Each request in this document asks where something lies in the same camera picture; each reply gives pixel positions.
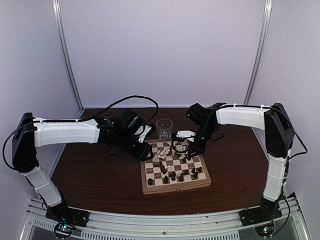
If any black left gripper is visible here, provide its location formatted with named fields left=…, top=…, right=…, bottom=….
left=116, top=131, right=154, bottom=162

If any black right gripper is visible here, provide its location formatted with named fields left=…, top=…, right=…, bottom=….
left=188, top=124, right=217, bottom=158

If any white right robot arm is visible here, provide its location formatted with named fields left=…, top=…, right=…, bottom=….
left=186, top=102, right=295, bottom=221

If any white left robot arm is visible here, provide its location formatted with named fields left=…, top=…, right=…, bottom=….
left=12, top=109, right=155, bottom=222

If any pile of dark chess pieces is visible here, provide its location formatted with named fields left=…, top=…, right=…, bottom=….
left=151, top=142, right=196, bottom=175

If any wooden chess board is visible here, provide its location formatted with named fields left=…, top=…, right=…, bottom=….
left=140, top=139, right=212, bottom=195

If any clear drinking glass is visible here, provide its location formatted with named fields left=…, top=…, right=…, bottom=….
left=156, top=118, right=173, bottom=140

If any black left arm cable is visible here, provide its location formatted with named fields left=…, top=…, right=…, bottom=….
left=2, top=94, right=160, bottom=173

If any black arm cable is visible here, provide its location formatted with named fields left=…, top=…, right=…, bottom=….
left=232, top=103, right=309, bottom=161
left=2, top=94, right=160, bottom=173

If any aluminium frame post right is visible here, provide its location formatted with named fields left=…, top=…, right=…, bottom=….
left=241, top=0, right=273, bottom=112

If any aluminium frame post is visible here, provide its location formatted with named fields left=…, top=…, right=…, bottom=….
left=241, top=0, right=273, bottom=112
left=52, top=0, right=84, bottom=112

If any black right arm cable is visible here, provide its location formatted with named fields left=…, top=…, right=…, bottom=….
left=232, top=103, right=309, bottom=161

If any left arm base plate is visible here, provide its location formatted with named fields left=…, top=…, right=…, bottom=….
left=45, top=208, right=90, bottom=227

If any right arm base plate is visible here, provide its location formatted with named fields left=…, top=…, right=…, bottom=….
left=239, top=207, right=283, bottom=227

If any aluminium front rail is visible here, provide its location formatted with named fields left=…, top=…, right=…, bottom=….
left=18, top=197, right=311, bottom=240

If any aluminium frame post left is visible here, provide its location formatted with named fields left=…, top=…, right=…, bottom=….
left=52, top=0, right=84, bottom=112

